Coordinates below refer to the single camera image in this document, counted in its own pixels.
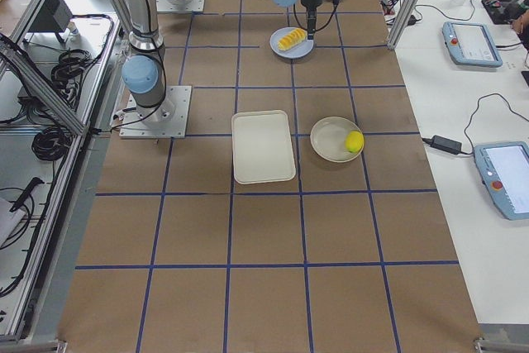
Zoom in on striped bread roll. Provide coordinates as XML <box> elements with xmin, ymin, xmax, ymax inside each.
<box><xmin>278</xmin><ymin>27</ymin><xmax>307</xmax><ymax>51</ymax></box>

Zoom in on blue plate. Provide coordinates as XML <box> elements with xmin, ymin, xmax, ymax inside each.
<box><xmin>269</xmin><ymin>27</ymin><xmax>314</xmax><ymax>60</ymax></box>

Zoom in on white plate with lemon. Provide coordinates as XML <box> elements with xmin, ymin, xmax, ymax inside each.
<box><xmin>310</xmin><ymin>117</ymin><xmax>364</xmax><ymax>163</ymax></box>

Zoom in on yellow lemon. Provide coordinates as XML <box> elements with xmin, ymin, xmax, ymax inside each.
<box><xmin>345</xmin><ymin>131</ymin><xmax>365</xmax><ymax>153</ymax></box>

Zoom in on white rectangular tray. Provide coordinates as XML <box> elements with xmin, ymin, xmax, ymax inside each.
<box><xmin>231</xmin><ymin>110</ymin><xmax>296</xmax><ymax>184</ymax></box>

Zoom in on blue teach pendant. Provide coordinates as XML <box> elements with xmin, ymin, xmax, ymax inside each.
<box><xmin>441</xmin><ymin>21</ymin><xmax>503</xmax><ymax>68</ymax></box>

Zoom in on black power adapter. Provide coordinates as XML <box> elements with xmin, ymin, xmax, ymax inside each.
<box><xmin>430</xmin><ymin>135</ymin><xmax>462</xmax><ymax>155</ymax></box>

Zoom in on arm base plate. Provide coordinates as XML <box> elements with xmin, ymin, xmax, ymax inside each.
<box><xmin>119</xmin><ymin>85</ymin><xmax>192</xmax><ymax>139</ymax></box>
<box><xmin>156</xmin><ymin>0</ymin><xmax>205</xmax><ymax>14</ymax></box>

